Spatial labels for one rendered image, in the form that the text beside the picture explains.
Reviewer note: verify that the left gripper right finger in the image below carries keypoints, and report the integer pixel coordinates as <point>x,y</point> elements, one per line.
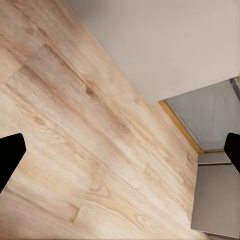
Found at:
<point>232,149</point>

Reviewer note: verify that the fixed window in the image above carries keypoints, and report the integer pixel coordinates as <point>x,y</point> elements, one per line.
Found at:
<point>207,115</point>

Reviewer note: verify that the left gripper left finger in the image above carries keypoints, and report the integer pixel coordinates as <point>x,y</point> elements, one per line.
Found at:
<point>12,149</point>

